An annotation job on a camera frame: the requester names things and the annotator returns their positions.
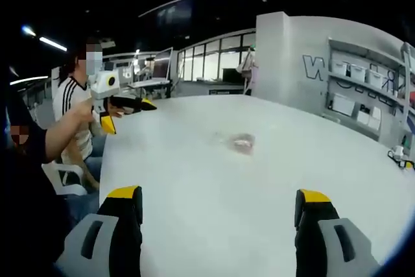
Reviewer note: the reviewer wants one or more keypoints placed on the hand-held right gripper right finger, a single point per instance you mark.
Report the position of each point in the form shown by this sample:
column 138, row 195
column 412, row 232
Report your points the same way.
column 327, row 228

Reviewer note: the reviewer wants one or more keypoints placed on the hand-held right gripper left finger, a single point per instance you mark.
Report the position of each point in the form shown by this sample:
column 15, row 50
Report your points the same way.
column 107, row 225

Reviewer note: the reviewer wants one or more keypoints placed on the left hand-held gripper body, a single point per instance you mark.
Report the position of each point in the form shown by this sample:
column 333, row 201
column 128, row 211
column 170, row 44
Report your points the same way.
column 103, row 85

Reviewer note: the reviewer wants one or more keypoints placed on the clear resealable bag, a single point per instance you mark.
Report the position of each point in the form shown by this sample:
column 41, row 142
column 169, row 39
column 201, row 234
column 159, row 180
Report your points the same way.
column 240, row 143

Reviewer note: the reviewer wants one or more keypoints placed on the computer monitor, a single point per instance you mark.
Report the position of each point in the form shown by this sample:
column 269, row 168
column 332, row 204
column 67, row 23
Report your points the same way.
column 162, row 66

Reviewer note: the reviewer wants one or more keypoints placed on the white plastic chair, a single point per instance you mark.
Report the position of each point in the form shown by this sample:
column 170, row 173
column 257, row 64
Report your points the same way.
column 66, row 179

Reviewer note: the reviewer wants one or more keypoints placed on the long ceiling light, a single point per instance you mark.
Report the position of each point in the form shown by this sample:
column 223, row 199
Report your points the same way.
column 52, row 43

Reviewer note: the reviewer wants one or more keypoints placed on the person's dark sleeve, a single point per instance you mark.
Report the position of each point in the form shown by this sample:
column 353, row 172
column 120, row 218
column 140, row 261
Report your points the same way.
column 26, row 199

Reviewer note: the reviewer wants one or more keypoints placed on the white device with yellow tips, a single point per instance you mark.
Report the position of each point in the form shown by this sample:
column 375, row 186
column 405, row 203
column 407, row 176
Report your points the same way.
column 399, row 155

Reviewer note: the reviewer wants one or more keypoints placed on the white storage bin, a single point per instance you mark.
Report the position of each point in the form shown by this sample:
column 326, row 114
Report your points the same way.
column 358, row 72
column 377, row 79
column 340, row 67

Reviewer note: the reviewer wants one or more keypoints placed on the grey wall shelf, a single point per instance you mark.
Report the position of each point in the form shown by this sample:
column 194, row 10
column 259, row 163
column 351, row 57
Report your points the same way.
column 366, row 95

